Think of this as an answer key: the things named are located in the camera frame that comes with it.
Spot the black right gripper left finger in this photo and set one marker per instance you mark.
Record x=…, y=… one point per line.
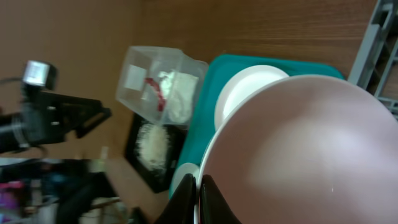
x=179, y=209

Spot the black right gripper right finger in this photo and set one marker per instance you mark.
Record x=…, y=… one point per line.
x=213, y=207

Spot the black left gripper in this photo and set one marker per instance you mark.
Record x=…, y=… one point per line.
x=48, y=117

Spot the grey bowl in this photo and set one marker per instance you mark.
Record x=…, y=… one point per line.
x=186, y=168

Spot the red snack wrapper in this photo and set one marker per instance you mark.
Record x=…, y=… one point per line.
x=156, y=88

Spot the white napkin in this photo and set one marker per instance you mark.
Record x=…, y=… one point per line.
x=178, y=90

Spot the large pink plate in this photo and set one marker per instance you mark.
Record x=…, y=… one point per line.
x=241, y=86

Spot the grey dishwasher rack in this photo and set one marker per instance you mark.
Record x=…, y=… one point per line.
x=377, y=53

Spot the black tray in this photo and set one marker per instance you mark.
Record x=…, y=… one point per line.
x=158, y=180

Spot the spilled white rice pile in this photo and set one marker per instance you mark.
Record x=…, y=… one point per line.
x=152, y=146

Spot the clear plastic bin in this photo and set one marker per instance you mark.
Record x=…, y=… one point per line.
x=142, y=62

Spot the teal plastic tray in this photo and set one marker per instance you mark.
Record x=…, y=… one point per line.
x=221, y=69

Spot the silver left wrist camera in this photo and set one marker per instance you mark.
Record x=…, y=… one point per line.
x=40, y=74

